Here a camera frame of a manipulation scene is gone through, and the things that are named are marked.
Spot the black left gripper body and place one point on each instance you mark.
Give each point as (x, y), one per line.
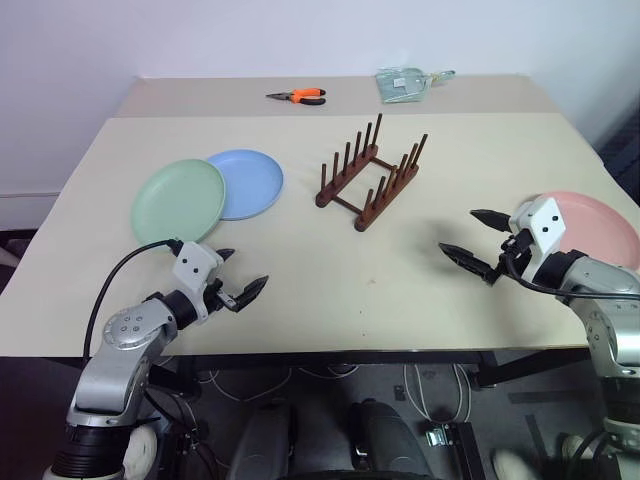
(219, 295)

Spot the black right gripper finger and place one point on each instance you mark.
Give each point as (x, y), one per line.
(467, 260)
(492, 218)

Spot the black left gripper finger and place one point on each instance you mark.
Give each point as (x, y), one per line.
(227, 254)
(250, 291)

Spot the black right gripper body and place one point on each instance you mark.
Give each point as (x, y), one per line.
(515, 252)

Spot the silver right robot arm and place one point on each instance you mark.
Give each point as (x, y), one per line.
(607, 320)

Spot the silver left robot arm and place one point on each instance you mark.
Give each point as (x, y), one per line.
(117, 350)

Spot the wooden dish rack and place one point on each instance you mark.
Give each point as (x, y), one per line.
(372, 172)

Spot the green plate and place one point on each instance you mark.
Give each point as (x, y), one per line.
(177, 201)

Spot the blue plate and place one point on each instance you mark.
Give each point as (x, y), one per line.
(252, 185)

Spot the pink-red plate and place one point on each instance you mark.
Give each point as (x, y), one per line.
(595, 225)

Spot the dark rounded robot leg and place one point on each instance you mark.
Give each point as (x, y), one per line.
(385, 440)
(262, 445)

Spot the clear plastic bag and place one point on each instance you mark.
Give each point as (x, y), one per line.
(402, 85)

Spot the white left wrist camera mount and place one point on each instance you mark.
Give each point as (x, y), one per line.
(195, 265)

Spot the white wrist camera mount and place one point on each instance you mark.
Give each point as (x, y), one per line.
(195, 265)
(542, 220)

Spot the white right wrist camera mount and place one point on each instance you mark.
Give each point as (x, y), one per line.
(542, 220)

